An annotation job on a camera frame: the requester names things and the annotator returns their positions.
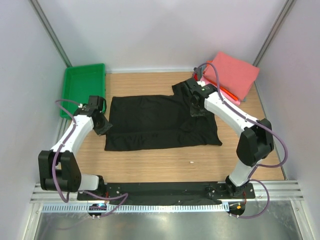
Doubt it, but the black t shirt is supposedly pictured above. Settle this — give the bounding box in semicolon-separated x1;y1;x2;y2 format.
104;82;222;152

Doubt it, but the folded salmon pink t shirt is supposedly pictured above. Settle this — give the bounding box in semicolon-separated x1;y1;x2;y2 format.
203;51;260;101

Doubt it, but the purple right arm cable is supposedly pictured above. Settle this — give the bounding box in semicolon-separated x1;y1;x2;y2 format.
197;62;288;220

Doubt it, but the white slotted cable duct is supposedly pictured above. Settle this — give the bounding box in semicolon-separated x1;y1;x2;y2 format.
41;202;229;214

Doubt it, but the right aluminium corner post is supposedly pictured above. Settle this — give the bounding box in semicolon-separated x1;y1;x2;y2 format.
252;0;297;68

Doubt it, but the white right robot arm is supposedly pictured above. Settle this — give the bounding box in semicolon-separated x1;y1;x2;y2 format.
182;78;274;198

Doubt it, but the aluminium corner post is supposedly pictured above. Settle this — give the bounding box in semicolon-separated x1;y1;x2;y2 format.
252;0;297;68
29;0;73;68

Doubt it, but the folded light pink t shirt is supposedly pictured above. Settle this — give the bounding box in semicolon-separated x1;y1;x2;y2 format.
199;76;241;106

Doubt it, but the folded grey t shirt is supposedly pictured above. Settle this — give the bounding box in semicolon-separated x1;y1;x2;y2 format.
193;65;207;79

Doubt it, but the left aluminium corner post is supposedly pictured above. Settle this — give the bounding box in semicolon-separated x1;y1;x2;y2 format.
29;0;73;68

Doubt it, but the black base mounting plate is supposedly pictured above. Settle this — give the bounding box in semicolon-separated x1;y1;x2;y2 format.
90;181;256;200

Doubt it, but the aluminium frame rail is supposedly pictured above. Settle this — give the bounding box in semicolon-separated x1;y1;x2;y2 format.
29;180;304;204

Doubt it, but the folded orange t shirt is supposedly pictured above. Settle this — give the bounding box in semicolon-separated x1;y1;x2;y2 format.
202;66;240;104

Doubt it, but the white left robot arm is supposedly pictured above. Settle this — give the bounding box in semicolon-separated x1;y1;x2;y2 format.
38;95;113;203

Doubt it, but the green plastic bin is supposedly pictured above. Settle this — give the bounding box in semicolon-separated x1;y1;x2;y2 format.
61;63;106;104

